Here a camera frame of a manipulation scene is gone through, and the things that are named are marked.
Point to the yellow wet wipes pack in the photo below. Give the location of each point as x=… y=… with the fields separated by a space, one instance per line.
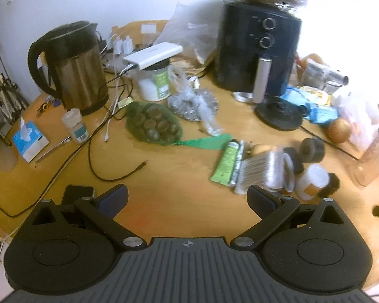
x=316 y=96

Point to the bicycle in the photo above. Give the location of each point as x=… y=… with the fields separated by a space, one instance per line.
x=12 y=102

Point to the white power bank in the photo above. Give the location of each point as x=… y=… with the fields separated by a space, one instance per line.
x=152 y=55

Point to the black rectangular block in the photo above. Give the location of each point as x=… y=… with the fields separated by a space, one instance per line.
x=297 y=163

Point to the black caster wheel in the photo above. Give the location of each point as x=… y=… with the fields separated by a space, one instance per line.
x=311 y=150

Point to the marble pattern stick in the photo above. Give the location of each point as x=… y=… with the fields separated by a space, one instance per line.
x=237 y=165

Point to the steel electric kettle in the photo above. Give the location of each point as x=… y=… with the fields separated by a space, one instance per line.
x=65 y=63

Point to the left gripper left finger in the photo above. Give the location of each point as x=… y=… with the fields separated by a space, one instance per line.
x=99 y=214

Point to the white plastic bag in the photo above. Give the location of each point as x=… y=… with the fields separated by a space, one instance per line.
x=363 y=117

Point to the clear shaker bottle grey lid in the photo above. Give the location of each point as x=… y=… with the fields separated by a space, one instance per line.
x=366 y=169

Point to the black smartphone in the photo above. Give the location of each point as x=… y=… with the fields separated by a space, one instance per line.
x=73 y=193

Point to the black kettle base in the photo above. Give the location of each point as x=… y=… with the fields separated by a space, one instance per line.
x=279 y=114

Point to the plastic bag of seeds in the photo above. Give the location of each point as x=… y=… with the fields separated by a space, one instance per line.
x=193 y=103

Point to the black air fryer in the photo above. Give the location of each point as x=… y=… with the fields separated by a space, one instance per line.
x=251 y=31

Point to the white orange lidded jar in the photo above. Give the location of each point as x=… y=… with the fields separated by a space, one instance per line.
x=312 y=181

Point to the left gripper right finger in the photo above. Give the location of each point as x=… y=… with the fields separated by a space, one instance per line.
x=275 y=214

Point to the yellow onion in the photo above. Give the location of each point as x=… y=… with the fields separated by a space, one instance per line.
x=339 y=131

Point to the blue tissue pack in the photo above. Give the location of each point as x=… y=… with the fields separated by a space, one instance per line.
x=29 y=140

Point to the green net bag of nuts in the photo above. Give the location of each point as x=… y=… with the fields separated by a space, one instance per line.
x=153 y=123

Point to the small white pill bottle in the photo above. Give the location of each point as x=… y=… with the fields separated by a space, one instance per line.
x=73 y=121

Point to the green tube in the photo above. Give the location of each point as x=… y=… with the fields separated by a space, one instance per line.
x=223 y=172

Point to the clear plastic bag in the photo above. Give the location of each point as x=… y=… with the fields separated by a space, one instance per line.
x=195 y=27

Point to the foil roll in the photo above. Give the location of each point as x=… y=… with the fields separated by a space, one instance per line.
x=333 y=75

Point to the blue wet wipes pack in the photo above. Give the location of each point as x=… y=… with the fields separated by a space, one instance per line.
x=296 y=97

